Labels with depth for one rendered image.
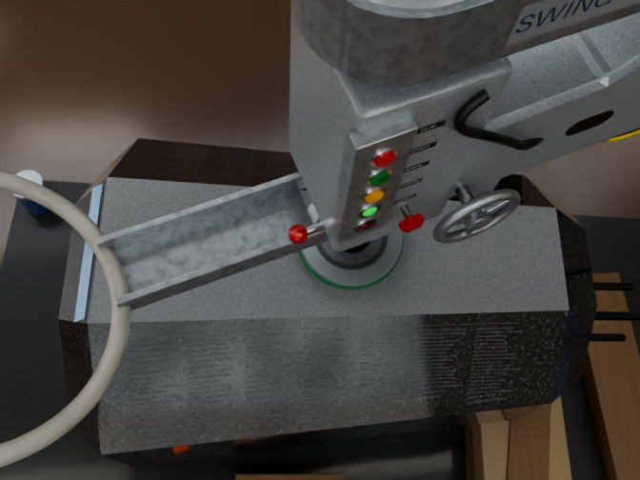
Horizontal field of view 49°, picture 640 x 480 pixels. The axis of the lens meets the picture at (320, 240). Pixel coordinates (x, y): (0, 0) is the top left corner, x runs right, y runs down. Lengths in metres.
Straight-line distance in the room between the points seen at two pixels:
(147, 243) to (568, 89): 0.71
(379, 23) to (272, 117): 1.90
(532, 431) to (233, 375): 0.93
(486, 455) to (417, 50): 1.50
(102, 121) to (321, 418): 1.47
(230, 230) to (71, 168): 1.41
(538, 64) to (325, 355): 0.74
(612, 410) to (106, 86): 2.01
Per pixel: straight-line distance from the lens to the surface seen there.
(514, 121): 1.03
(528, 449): 2.09
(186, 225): 1.24
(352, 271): 1.42
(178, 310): 1.46
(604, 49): 1.10
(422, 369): 1.54
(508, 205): 1.17
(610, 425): 2.32
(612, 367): 2.37
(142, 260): 1.23
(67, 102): 2.72
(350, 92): 0.81
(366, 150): 0.82
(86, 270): 1.55
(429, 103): 0.83
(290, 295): 1.45
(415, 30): 0.70
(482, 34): 0.76
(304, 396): 1.55
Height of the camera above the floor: 2.19
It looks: 68 degrees down
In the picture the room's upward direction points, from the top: 7 degrees clockwise
